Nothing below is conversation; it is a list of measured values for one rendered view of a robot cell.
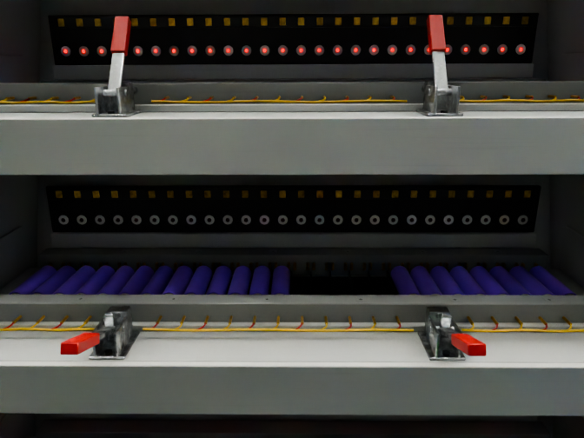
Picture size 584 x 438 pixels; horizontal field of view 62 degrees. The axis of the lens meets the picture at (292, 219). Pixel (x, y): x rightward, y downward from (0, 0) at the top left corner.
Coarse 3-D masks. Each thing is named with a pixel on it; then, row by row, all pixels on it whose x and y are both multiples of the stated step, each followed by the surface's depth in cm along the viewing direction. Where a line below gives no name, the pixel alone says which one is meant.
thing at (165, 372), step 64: (0, 256) 50; (576, 256) 51; (0, 384) 38; (64, 384) 38; (128, 384) 38; (192, 384) 38; (256, 384) 38; (320, 384) 38; (384, 384) 38; (448, 384) 38; (512, 384) 37; (576, 384) 37
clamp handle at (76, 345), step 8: (104, 320) 38; (112, 320) 38; (104, 328) 38; (112, 328) 38; (80, 336) 34; (88, 336) 34; (96, 336) 35; (104, 336) 36; (64, 344) 32; (72, 344) 32; (80, 344) 32; (88, 344) 33; (96, 344) 35; (64, 352) 32; (72, 352) 32; (80, 352) 32
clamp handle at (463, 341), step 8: (440, 320) 38; (448, 320) 38; (440, 328) 38; (448, 328) 38; (448, 336) 36; (456, 336) 34; (464, 336) 34; (472, 336) 34; (456, 344) 34; (464, 344) 32; (472, 344) 32; (480, 344) 32; (464, 352) 32; (472, 352) 32; (480, 352) 32
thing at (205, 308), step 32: (0, 320) 43; (32, 320) 43; (64, 320) 42; (96, 320) 42; (160, 320) 42; (192, 320) 42; (224, 320) 42; (256, 320) 42; (288, 320) 42; (320, 320) 42; (352, 320) 42; (384, 320) 42; (416, 320) 42; (480, 320) 42; (512, 320) 42; (544, 320) 42; (576, 320) 42
